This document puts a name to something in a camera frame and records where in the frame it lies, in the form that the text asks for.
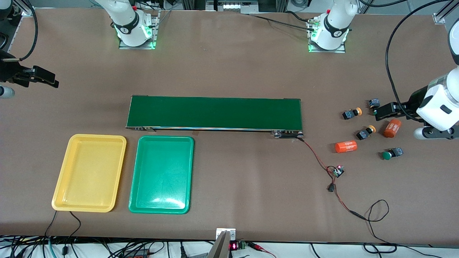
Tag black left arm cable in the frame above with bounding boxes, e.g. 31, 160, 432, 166
385, 0, 459, 122

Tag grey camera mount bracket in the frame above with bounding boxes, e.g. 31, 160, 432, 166
207, 228, 237, 258

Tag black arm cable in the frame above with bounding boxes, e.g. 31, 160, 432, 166
9, 0, 38, 62
385, 0, 459, 122

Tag looped black power cable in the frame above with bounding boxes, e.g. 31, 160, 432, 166
363, 200, 398, 253

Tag green plastic tray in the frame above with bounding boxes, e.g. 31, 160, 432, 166
128, 135, 194, 214

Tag thin black cable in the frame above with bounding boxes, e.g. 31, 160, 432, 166
44, 211, 58, 239
64, 211, 82, 255

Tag yellow push button switch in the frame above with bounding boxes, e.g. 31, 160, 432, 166
342, 107, 363, 120
356, 125, 376, 140

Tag green conveyor belt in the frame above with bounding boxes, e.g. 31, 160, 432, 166
126, 95, 304, 139

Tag red black conveyor wire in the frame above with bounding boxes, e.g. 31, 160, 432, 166
298, 138, 366, 220

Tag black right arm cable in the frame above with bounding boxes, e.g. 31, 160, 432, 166
9, 0, 38, 62

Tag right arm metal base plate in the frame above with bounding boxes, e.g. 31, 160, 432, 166
119, 10, 158, 50

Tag black table cable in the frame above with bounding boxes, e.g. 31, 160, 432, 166
247, 11, 318, 33

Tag grey lit metal box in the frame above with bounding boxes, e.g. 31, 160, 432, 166
205, 0, 259, 15

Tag orange cylinder marked 4680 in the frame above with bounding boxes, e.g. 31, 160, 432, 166
383, 119, 402, 138
335, 140, 358, 154

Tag yellow plastic tray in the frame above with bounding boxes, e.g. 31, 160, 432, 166
52, 134, 127, 213

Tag red alligator clip lead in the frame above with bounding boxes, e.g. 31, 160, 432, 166
247, 242, 277, 258

